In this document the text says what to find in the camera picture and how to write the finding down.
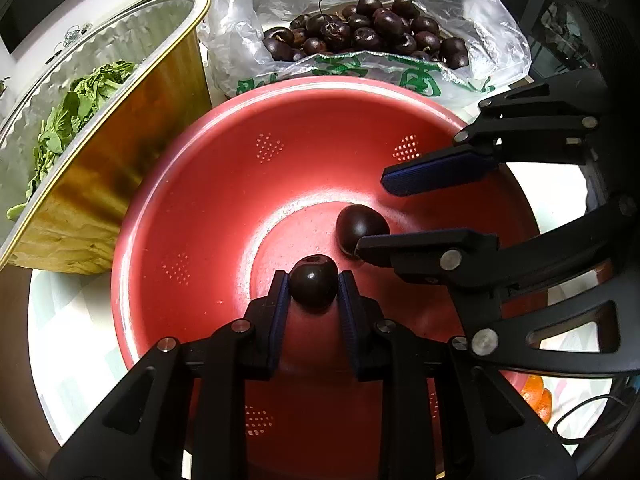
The dark cherry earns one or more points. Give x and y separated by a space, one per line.
357 225
314 285

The pile of dark cherries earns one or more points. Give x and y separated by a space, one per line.
380 25

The green leafy vegetables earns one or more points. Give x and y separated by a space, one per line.
65 115

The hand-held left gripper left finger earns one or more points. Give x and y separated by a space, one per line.
280 310

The large orange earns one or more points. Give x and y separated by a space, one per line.
537 395

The clear plastic bag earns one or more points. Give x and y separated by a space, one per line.
240 10

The gold foil tray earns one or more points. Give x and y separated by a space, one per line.
125 160

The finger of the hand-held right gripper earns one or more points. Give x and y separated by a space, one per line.
415 247
435 172

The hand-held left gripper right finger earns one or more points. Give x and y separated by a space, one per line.
350 320

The red colander bowl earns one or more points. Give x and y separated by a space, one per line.
210 210

